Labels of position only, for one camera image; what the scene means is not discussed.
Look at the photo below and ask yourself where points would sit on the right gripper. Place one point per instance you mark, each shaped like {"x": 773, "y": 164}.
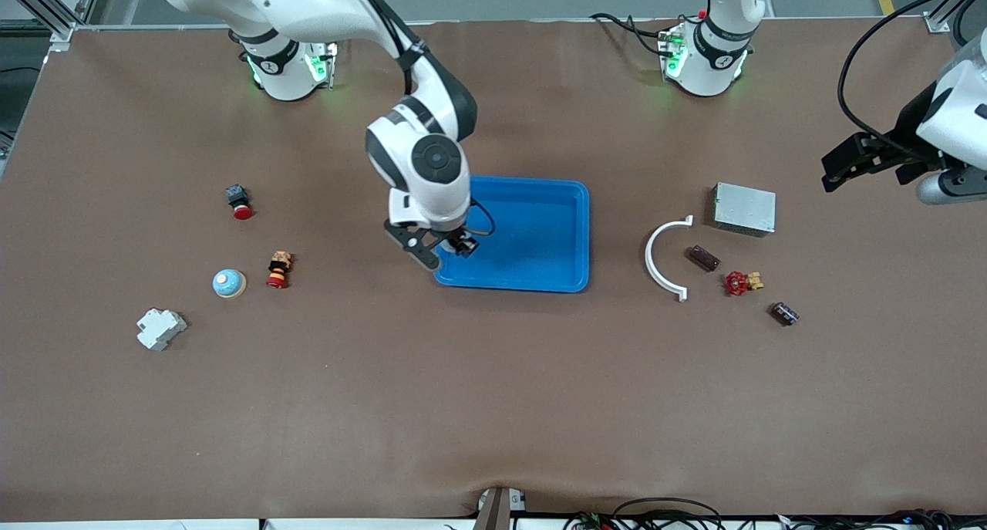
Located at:
{"x": 460, "y": 244}

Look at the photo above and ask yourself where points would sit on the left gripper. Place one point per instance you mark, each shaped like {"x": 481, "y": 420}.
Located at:
{"x": 907, "y": 131}

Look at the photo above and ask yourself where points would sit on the small black connector block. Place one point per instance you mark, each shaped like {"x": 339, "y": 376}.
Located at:
{"x": 785, "y": 314}

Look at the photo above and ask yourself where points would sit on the brown cylindrical capacitor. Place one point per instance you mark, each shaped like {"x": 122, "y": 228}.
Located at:
{"x": 705, "y": 258}

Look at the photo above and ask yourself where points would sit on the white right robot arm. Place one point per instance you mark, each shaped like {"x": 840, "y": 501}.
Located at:
{"x": 308, "y": 5}

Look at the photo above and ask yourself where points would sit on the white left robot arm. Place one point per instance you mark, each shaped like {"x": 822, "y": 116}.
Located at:
{"x": 705, "y": 59}

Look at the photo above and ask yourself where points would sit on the blue plastic tray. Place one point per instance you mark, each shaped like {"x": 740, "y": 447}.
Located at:
{"x": 532, "y": 237}

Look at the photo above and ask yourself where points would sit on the red and yellow push button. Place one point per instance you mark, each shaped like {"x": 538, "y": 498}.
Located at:
{"x": 278, "y": 270}

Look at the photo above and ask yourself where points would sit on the grey metal box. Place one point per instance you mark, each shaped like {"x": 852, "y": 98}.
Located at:
{"x": 744, "y": 208}

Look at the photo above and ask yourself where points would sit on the red button with black base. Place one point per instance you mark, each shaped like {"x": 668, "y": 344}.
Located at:
{"x": 240, "y": 204}

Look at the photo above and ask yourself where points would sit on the white curved pipe clamp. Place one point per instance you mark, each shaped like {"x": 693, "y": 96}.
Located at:
{"x": 648, "y": 258}

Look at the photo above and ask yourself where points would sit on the white circuit breaker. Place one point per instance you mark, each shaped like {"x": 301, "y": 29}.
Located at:
{"x": 160, "y": 329}

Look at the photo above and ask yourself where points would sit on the aluminium frame profile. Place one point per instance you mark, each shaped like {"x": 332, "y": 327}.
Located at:
{"x": 935, "y": 23}
{"x": 62, "y": 32}

